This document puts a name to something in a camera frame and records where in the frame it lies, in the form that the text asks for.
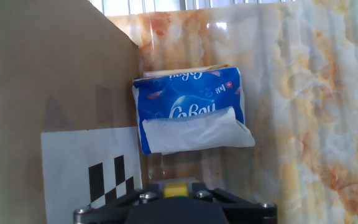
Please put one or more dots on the brown cardboard wall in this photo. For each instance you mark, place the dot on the brown cardboard wall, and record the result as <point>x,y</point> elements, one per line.
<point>57,62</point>

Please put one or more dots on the yellow box green button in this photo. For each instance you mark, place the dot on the yellow box green button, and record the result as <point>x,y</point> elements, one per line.
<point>176,190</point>

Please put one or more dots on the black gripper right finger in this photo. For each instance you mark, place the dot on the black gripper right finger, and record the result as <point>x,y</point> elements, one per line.
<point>244,207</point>

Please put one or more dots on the checkered marker paper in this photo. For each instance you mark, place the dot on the checkered marker paper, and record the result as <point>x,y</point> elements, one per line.
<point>67,155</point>

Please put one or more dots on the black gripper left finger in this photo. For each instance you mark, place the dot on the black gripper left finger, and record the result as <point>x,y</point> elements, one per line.
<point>113,205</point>

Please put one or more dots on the blue tissue pack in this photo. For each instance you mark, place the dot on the blue tissue pack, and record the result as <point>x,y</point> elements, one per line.
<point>182,93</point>

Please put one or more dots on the marble pattern mat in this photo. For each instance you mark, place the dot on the marble pattern mat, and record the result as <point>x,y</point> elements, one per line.
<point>291,93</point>

